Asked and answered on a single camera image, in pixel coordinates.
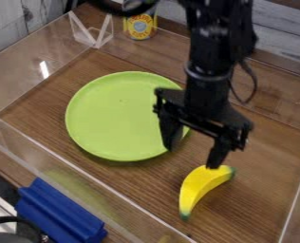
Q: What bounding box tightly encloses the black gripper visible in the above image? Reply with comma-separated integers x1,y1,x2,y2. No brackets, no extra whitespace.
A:
154,73,253,169

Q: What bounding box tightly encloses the yellow toy banana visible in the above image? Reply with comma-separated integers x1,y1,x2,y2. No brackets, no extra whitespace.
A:
179,165,237,221

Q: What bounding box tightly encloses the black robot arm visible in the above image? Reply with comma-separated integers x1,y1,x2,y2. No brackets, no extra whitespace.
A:
154,0,257,169

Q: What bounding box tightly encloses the green round plate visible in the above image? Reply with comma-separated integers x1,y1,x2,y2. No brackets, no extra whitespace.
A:
64,71,181,162

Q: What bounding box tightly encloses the blue plastic block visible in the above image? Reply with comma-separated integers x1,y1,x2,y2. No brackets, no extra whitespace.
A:
15,178,108,243

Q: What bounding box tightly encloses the clear acrylic enclosure wall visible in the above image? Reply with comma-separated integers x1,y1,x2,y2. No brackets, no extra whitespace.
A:
0,6,300,243

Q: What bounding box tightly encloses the clear acrylic corner bracket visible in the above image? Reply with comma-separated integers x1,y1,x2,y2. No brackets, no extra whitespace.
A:
68,11,112,49

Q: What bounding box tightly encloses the black cable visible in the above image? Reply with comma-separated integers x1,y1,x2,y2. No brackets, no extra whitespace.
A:
0,215,43,243

